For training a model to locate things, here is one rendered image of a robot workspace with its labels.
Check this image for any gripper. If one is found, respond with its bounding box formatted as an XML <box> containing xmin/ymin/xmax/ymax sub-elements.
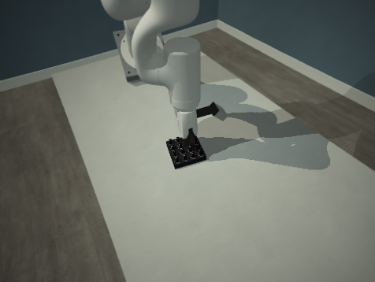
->
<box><xmin>173</xmin><ymin>106</ymin><xmax>198</xmax><ymax>147</ymax></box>

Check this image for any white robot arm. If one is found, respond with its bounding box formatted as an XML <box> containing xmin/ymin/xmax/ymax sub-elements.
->
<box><xmin>101</xmin><ymin>0</ymin><xmax>201</xmax><ymax>109</ymax></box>

